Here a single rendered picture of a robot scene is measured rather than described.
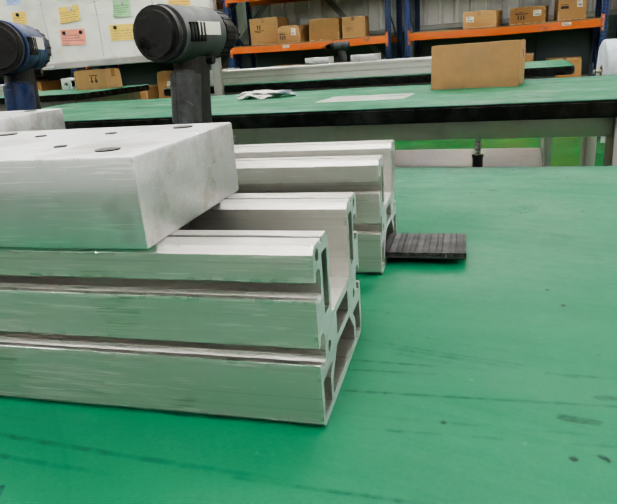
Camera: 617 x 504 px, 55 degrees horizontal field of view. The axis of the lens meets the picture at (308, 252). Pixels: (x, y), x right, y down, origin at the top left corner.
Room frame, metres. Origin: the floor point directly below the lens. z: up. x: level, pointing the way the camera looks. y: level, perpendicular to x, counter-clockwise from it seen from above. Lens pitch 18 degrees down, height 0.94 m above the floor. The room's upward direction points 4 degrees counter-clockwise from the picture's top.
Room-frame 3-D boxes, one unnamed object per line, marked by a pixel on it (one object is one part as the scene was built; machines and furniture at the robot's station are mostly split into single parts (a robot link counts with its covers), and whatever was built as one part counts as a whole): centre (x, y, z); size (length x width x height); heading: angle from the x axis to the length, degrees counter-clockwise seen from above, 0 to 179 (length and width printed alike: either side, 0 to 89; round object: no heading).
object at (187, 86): (0.76, 0.11, 0.89); 0.20 x 0.08 x 0.22; 158
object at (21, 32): (0.80, 0.34, 0.89); 0.20 x 0.08 x 0.22; 8
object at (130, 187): (0.31, 0.13, 0.87); 0.16 x 0.11 x 0.07; 74
